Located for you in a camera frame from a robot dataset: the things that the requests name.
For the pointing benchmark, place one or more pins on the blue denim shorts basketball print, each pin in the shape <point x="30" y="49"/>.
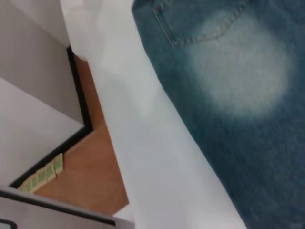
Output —
<point x="226" y="119"/>

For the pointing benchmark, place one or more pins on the grey robot base panel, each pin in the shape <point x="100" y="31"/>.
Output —
<point x="47" y="212"/>

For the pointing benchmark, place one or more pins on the green yellow marker strip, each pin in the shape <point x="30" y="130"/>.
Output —
<point x="50" y="172"/>

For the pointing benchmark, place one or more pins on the black wall baseboard strip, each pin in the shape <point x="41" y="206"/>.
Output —
<point x="79" y="95"/>

